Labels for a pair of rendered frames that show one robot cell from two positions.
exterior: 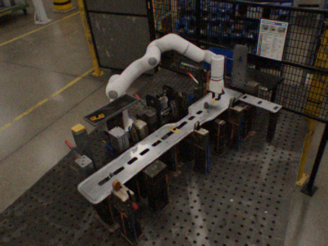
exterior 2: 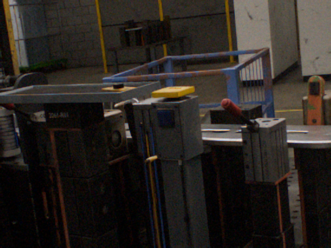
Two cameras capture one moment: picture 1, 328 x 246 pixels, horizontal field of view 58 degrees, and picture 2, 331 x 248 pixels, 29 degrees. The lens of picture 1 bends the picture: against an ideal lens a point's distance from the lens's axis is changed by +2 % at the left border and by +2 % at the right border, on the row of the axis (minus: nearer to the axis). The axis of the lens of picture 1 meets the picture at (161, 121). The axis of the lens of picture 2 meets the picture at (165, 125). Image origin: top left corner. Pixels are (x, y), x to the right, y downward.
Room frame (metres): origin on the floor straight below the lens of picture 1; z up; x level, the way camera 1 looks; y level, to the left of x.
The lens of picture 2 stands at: (1.73, 1.66, 1.31)
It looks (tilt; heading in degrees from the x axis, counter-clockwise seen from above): 11 degrees down; 257
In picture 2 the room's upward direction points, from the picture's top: 6 degrees counter-clockwise
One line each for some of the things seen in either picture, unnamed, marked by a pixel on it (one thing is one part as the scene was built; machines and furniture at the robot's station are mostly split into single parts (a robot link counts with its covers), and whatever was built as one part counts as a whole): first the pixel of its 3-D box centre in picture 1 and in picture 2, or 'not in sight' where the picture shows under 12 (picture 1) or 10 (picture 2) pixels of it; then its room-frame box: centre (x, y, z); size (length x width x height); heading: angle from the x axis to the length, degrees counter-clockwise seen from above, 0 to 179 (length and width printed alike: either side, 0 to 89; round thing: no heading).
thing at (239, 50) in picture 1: (239, 66); not in sight; (2.01, -0.63, 1.17); 0.12 x 0.01 x 0.34; 42
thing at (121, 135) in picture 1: (122, 156); (166, 186); (1.43, 0.27, 0.90); 0.13 x 0.10 x 0.41; 42
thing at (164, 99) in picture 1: (163, 118); (22, 165); (1.74, -0.02, 0.94); 0.18 x 0.13 x 0.49; 132
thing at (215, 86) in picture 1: (216, 84); not in sight; (1.84, -0.43, 1.14); 0.10 x 0.07 x 0.11; 42
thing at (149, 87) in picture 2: (111, 108); (71, 93); (1.62, 0.31, 1.16); 0.37 x 0.14 x 0.02; 132
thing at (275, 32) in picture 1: (271, 40); not in sight; (2.13, -0.90, 1.30); 0.23 x 0.02 x 0.31; 42
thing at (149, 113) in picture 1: (152, 134); (64, 188); (1.65, 0.07, 0.89); 0.13 x 0.11 x 0.38; 42
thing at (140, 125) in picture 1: (143, 145); (113, 186); (1.53, 0.14, 0.89); 0.13 x 0.11 x 0.38; 42
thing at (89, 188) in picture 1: (173, 132); (105, 129); (1.51, -0.07, 1.00); 1.38 x 0.22 x 0.02; 132
